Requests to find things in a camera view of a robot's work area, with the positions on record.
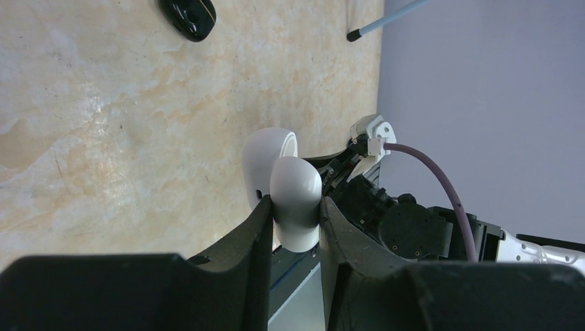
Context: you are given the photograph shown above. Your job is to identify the grey camera tripod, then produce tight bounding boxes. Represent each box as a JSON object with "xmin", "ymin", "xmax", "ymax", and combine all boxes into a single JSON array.
[{"xmin": 346, "ymin": 0, "xmax": 430, "ymax": 42}]

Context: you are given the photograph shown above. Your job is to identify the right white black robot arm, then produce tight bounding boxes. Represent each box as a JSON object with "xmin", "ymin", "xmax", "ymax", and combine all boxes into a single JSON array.
[{"xmin": 308, "ymin": 135, "xmax": 584, "ymax": 272}]

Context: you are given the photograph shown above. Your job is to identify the small black case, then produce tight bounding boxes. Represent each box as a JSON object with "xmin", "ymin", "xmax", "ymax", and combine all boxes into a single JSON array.
[{"xmin": 157, "ymin": 0, "xmax": 217, "ymax": 42}]

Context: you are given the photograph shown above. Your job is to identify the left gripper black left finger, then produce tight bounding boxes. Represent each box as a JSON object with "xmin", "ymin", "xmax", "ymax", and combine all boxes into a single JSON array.
[{"xmin": 1, "ymin": 197, "xmax": 273, "ymax": 330}]

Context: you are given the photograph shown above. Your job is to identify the white earbud charging case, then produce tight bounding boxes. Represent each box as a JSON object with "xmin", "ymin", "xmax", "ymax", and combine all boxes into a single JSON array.
[{"xmin": 241, "ymin": 128, "xmax": 322, "ymax": 253}]

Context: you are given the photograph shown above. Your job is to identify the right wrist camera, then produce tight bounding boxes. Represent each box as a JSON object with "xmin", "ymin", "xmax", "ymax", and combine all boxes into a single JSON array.
[{"xmin": 347, "ymin": 114, "xmax": 397, "ymax": 182}]

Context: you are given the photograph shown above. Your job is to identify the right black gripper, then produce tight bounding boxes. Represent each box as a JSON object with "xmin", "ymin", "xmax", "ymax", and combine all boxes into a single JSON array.
[{"xmin": 305, "ymin": 137, "xmax": 398, "ymax": 238}]

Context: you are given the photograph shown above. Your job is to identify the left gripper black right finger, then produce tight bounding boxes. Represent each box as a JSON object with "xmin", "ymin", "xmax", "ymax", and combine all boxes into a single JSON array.
[{"xmin": 319, "ymin": 197, "xmax": 584, "ymax": 330}]

